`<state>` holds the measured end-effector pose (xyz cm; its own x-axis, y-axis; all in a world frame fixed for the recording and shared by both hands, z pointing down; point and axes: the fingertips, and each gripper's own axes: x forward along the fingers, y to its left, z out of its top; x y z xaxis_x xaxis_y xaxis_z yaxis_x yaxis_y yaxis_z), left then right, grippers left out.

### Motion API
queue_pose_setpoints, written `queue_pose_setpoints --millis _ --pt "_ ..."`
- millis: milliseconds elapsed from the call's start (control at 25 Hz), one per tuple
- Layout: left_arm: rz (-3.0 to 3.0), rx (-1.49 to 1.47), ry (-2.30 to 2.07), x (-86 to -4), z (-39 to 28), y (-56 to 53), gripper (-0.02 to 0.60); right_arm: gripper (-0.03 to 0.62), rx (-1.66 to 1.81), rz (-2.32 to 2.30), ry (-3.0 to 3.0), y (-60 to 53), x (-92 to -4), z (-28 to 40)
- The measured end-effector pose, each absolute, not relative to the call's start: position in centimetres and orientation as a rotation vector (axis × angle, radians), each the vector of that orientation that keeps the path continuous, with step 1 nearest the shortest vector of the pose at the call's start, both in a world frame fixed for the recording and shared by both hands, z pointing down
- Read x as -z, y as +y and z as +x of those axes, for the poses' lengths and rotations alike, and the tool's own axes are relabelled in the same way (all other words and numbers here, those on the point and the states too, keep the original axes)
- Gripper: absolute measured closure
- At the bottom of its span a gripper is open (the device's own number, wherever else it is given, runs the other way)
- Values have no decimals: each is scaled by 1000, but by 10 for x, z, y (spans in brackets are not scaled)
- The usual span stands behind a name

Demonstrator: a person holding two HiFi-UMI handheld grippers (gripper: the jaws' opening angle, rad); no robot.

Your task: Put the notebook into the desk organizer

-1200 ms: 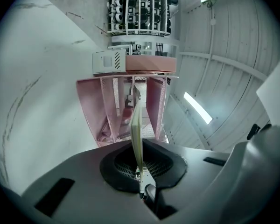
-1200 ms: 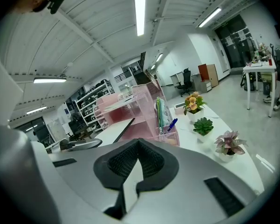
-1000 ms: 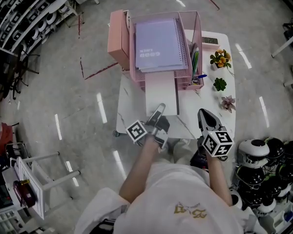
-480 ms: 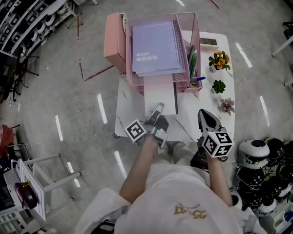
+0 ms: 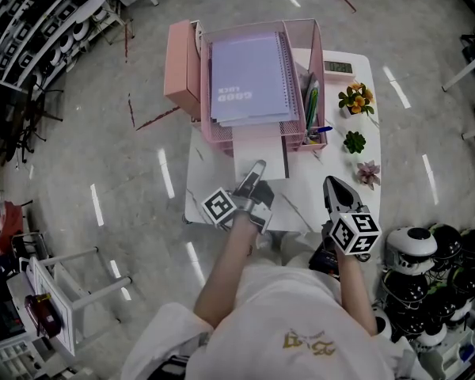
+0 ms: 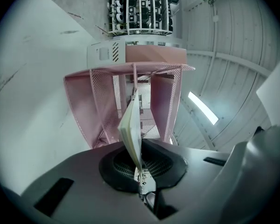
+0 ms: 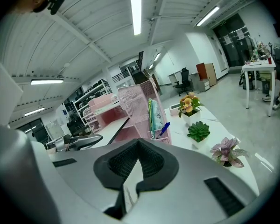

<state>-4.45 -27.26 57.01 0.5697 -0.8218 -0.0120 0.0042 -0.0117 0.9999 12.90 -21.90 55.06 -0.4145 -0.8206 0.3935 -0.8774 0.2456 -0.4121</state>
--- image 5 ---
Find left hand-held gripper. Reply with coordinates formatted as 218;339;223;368
200;159;276;235

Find white drawer organizer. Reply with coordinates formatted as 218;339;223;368
0;340;37;380

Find red cloth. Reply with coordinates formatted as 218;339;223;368
0;199;25;255

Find maroon pouch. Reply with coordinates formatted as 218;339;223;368
25;293;63;339

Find orange flower potted plant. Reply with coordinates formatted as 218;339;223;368
337;82;376;119

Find green succulent potted plant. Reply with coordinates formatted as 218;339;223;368
343;130;367;155

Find person's right forearm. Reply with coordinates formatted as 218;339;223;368
335;253;380;336

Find small white table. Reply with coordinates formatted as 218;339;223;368
7;246;134;358

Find white paper sheet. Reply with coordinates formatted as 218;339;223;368
232;127;291;181

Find green pen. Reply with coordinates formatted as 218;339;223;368
303;78;322;132

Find white digital clock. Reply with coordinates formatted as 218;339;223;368
322;59;358;82

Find person's shoe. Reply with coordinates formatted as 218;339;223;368
256;233;275;252
279;231;316;267

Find black folding chair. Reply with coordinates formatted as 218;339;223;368
6;73;65;162

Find white plastic crate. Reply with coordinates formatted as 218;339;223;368
415;326;475;380

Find person's white shirt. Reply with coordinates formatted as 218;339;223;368
120;265;424;380

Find black rectangular box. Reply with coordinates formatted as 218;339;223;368
308;245;342;281

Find white storage shelf rack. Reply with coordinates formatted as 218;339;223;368
0;0;106;83

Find white oval side table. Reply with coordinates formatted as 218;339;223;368
74;0;112;28

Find white metal shelving rack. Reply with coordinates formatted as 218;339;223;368
0;0;135;91

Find person's right shoe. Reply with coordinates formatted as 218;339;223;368
279;231;316;267

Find purple spiral notebook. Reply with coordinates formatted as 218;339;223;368
210;31;300;124

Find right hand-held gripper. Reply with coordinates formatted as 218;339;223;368
320;175;382;259

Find pink desk organizer tray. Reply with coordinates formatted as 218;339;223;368
199;17;329;156

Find person's left shoe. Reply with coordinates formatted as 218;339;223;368
256;233;275;252

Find pink file box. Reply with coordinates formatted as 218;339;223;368
163;19;203;115

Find person's left forearm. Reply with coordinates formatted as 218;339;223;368
192;211;260;330

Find pink succulent potted plant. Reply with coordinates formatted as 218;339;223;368
355;159;382;192

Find pile of black white helmets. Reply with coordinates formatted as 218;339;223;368
374;222;475;348

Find white long desk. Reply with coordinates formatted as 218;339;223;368
442;47;475;142

